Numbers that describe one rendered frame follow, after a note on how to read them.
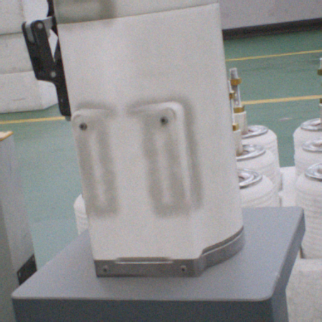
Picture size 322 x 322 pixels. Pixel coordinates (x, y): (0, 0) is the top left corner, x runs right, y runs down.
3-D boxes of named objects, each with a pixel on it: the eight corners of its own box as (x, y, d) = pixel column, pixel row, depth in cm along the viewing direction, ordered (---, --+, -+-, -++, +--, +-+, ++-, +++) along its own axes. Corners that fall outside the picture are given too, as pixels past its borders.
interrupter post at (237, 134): (225, 160, 86) (221, 133, 85) (223, 156, 88) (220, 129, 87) (245, 158, 85) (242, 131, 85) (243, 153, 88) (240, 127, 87)
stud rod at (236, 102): (233, 124, 98) (227, 68, 96) (239, 122, 98) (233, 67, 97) (238, 124, 97) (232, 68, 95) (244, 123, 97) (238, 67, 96)
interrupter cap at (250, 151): (204, 168, 83) (203, 162, 83) (202, 154, 91) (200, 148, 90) (270, 160, 83) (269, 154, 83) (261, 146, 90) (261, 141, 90)
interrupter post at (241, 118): (227, 137, 98) (225, 113, 98) (241, 133, 100) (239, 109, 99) (238, 138, 96) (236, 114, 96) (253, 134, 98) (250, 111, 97)
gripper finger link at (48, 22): (55, 7, 72) (63, 29, 73) (18, 24, 70) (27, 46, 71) (68, 5, 71) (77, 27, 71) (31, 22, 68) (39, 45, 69)
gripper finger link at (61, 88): (61, 65, 73) (70, 114, 74) (36, 70, 71) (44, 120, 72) (69, 64, 72) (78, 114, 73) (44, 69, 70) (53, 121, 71)
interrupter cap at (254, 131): (201, 139, 99) (200, 134, 99) (244, 127, 103) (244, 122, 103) (234, 145, 93) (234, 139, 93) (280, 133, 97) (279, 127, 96)
